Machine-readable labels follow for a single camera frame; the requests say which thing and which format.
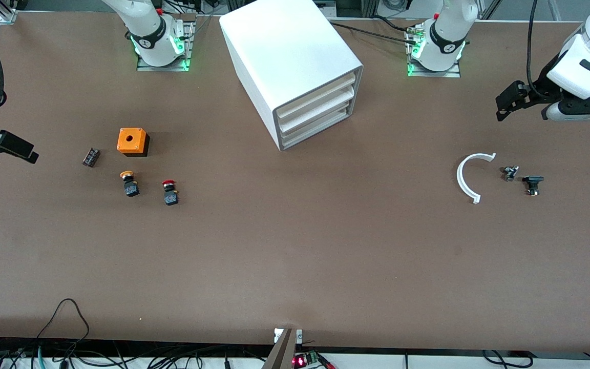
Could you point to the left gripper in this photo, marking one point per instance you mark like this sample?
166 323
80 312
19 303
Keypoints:
537 91

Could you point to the red-capped push button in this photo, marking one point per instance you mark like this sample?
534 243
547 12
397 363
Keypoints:
170 193

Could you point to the white low drawer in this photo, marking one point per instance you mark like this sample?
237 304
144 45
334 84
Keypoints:
315 128

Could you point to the orange-capped push button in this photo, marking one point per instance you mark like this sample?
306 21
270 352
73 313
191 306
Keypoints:
130 185

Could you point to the white middle drawer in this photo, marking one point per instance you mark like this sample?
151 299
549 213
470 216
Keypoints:
315 109

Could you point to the white high drawer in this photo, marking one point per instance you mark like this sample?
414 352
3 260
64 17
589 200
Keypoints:
315 93

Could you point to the white drawer cabinet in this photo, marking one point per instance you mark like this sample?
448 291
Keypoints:
285 51

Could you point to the small grey metal part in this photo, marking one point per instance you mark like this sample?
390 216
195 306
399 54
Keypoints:
510 172

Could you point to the small black contact block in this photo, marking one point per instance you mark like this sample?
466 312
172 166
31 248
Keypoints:
90 157

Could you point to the white curved plastic arc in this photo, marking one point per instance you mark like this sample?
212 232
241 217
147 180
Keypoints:
463 179

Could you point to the orange box with hole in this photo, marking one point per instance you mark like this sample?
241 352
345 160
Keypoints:
131 139

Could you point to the circuit board with red light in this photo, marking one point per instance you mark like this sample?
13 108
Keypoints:
302 360

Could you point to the small black switch part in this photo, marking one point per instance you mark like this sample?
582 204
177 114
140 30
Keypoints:
532 182

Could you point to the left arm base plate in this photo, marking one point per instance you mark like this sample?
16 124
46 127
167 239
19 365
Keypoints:
413 69

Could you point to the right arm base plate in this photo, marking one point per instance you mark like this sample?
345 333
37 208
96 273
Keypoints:
186 56

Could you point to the grey slanted post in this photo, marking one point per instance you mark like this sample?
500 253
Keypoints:
282 351

